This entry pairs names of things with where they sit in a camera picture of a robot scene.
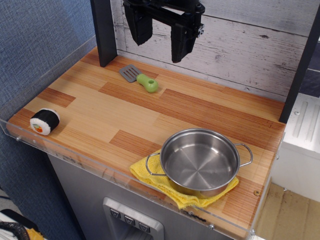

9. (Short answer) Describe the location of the black left upright post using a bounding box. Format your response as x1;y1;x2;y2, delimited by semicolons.
90;0;118;67

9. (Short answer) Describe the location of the plush sushi roll toy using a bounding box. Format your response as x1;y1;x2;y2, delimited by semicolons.
29;108;60;136

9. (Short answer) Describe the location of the grey spatula with green handle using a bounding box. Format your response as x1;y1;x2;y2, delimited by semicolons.
119;64;159;93

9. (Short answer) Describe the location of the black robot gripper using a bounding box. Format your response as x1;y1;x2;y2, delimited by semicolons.
123;0;205;63

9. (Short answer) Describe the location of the yellow cloth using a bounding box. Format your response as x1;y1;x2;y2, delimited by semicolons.
129;150;239;209

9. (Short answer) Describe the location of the clear acrylic edge guard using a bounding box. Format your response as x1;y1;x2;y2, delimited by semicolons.
0;35;284;240

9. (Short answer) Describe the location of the white ribbed side panel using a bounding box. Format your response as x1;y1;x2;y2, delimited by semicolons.
270;93;320;202

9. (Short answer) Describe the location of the grey toy fridge cabinet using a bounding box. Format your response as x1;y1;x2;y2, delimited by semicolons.
49;155;231;240

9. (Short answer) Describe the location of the stainless steel pot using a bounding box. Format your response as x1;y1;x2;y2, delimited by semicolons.
147;128;245;197

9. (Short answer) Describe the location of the silver dispenser button panel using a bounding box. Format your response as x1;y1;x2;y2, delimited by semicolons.
102;197;165;240

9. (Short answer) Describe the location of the black right upright post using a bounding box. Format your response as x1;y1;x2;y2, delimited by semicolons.
279;6;320;124

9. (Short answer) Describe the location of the black upright post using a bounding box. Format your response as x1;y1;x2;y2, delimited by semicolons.
90;0;118;67
279;6;320;124

